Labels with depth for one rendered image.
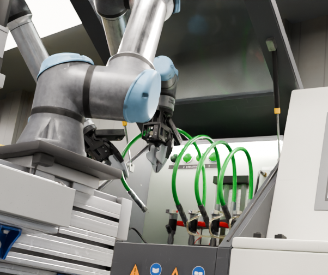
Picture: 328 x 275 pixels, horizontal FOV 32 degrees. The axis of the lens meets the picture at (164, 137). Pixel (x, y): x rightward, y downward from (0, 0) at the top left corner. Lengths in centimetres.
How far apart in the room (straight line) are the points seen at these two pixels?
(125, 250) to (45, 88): 67
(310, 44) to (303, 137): 230
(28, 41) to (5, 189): 92
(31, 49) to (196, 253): 78
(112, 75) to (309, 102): 92
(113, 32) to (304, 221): 78
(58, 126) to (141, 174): 119
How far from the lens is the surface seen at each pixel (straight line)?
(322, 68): 404
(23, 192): 98
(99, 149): 194
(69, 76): 124
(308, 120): 195
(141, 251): 171
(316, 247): 149
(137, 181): 234
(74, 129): 122
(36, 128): 121
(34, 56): 182
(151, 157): 192
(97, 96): 122
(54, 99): 123
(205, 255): 160
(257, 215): 173
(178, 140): 199
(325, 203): 177
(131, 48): 132
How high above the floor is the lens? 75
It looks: 17 degrees up
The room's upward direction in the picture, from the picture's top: 8 degrees clockwise
